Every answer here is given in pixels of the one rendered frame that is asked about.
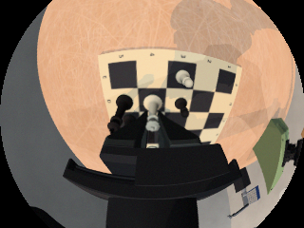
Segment chessboard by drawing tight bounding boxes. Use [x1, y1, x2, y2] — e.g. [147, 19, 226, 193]
[98, 49, 242, 145]

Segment white chess pawn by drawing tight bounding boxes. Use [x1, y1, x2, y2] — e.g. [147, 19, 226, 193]
[176, 70, 194, 88]

